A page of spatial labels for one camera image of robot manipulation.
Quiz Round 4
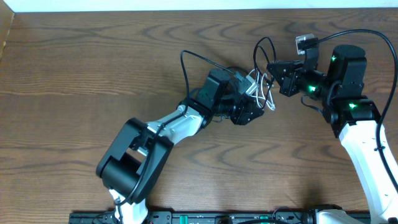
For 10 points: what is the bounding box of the white usb cable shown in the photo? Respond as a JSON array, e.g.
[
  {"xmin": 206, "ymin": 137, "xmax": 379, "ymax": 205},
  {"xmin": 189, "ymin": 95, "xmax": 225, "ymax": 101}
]
[{"xmin": 247, "ymin": 68, "xmax": 277, "ymax": 111}]

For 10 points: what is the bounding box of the black usb cable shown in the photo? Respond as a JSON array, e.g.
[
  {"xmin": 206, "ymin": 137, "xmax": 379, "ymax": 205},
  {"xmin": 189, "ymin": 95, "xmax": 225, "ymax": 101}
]
[{"xmin": 245, "ymin": 36, "xmax": 278, "ymax": 110}]

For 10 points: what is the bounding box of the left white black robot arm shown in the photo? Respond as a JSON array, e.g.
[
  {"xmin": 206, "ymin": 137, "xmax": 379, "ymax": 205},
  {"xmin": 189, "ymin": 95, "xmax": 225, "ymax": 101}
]
[{"xmin": 96, "ymin": 68, "xmax": 265, "ymax": 223}]

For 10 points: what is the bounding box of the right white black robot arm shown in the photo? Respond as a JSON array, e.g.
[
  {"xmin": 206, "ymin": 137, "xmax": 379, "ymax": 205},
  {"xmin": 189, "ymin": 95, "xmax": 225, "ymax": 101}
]
[{"xmin": 267, "ymin": 45, "xmax": 397, "ymax": 223}]

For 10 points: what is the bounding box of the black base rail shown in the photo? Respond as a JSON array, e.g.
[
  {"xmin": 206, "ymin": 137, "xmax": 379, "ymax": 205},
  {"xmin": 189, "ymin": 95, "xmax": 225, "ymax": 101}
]
[{"xmin": 68, "ymin": 210, "xmax": 371, "ymax": 224}]

